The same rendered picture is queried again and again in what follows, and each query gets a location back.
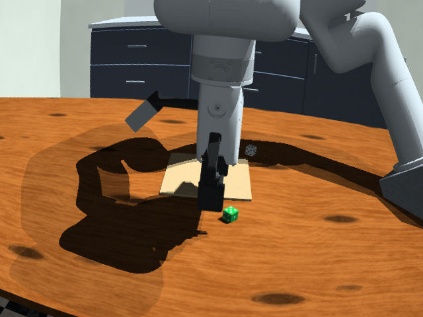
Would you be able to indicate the green die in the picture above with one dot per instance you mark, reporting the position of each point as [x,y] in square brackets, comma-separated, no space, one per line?
[230,214]

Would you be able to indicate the white die with black pips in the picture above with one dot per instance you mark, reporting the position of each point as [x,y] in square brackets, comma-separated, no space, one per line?
[250,150]

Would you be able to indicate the beige mat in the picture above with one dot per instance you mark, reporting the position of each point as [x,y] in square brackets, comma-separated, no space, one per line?
[183,174]

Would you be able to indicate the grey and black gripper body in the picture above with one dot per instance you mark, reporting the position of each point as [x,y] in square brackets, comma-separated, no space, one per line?
[226,120]

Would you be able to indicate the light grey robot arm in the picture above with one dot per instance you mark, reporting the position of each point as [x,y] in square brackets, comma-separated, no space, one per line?
[360,40]

